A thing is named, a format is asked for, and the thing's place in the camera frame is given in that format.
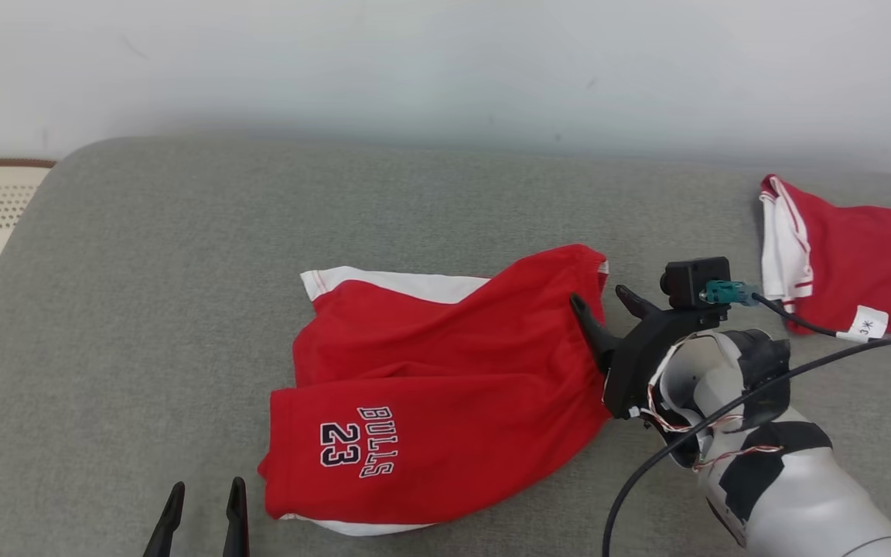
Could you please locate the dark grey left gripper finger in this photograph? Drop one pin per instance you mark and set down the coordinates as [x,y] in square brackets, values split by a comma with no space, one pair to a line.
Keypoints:
[165,522]
[237,518]

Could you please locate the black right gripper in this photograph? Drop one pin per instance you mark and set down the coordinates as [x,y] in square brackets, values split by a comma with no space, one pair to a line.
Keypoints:
[646,356]

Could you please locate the teal right camera connector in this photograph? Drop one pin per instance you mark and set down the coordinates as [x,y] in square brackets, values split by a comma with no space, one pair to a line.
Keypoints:
[724,292]

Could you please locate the red Bulls jersey shirt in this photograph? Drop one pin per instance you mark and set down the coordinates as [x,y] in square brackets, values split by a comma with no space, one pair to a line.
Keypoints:
[879,255]

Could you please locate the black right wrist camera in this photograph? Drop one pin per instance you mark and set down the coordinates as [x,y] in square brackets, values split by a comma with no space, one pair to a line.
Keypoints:
[693,282]

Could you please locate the red Bulls shorts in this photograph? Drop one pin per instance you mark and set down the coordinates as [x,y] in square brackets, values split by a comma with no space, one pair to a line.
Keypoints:
[453,371]

